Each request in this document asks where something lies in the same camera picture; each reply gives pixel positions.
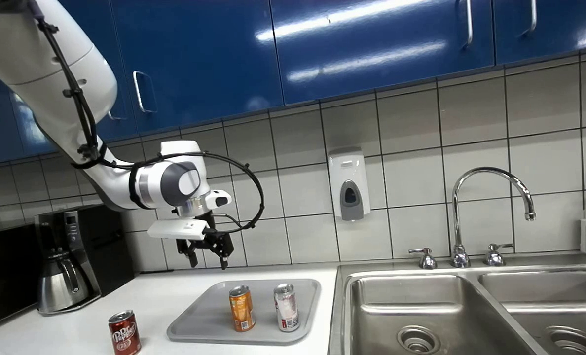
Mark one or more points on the blue upper cabinet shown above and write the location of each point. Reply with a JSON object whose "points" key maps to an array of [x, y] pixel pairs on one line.
{"points": [[372, 40]]}

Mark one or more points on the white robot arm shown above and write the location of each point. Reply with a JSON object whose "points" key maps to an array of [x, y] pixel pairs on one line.
{"points": [[62, 72]]}

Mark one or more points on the grey plastic tray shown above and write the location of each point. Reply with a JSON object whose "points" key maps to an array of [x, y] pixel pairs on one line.
{"points": [[200, 318]]}

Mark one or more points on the red soda can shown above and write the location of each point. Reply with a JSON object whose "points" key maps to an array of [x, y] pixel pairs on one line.
{"points": [[125, 336]]}

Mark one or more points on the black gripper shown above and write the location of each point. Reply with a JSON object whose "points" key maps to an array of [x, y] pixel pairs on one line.
{"points": [[206, 241]]}

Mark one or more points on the black coffee maker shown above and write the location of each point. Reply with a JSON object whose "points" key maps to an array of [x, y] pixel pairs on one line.
{"points": [[102, 243]]}

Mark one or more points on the white wall soap dispenser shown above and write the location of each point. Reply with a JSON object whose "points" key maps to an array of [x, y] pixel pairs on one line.
{"points": [[350, 184]]}

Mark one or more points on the stainless steel sink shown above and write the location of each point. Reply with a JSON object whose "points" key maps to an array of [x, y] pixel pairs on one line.
{"points": [[403, 302]]}

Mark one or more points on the orange soda can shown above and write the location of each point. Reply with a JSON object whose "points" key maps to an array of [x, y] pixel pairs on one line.
{"points": [[242, 308]]}

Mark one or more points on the chrome gooseneck faucet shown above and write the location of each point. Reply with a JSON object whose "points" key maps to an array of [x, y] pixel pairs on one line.
{"points": [[457, 218]]}

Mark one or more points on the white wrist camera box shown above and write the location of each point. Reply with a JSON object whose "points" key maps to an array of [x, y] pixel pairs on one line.
{"points": [[177, 229]]}

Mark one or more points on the steel coffee carafe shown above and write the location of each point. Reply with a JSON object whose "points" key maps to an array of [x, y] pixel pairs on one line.
{"points": [[62, 283]]}

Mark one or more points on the silver can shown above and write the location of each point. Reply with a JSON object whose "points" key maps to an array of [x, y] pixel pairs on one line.
{"points": [[287, 308]]}

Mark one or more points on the black microwave oven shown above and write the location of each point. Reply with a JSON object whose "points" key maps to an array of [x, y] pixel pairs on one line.
{"points": [[7, 269]]}

